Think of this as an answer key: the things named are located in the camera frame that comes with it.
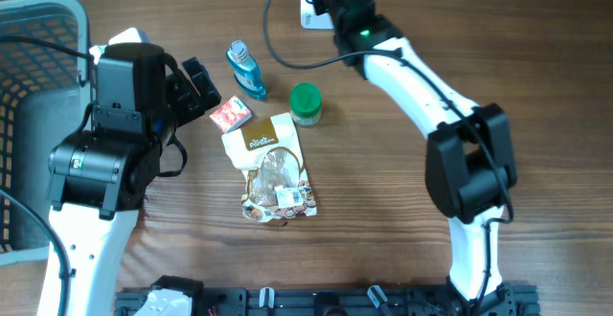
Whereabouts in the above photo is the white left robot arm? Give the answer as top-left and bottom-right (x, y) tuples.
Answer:
(37, 28), (221, 315)

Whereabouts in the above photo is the beige nut snack pouch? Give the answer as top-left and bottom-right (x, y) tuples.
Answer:
(222, 113), (318, 223)

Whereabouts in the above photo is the green lid jar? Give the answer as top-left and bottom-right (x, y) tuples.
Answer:
(289, 83), (323, 126)

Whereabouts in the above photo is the blue mouthwash bottle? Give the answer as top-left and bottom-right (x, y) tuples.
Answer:
(226, 40), (267, 101)

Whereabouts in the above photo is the black camera cable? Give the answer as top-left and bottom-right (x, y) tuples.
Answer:
(261, 0), (516, 316)

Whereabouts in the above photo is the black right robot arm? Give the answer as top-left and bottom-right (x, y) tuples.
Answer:
(318, 0), (517, 315)

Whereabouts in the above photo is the white barcode scanner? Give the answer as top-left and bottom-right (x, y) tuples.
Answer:
(300, 0), (332, 30)

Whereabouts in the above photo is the dark grey plastic basket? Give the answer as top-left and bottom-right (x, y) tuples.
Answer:
(0, 0), (95, 267)

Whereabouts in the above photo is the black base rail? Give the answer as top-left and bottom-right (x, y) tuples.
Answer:
(113, 282), (542, 316)

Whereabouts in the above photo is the red tissue pack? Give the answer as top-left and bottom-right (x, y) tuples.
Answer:
(210, 96), (253, 133)

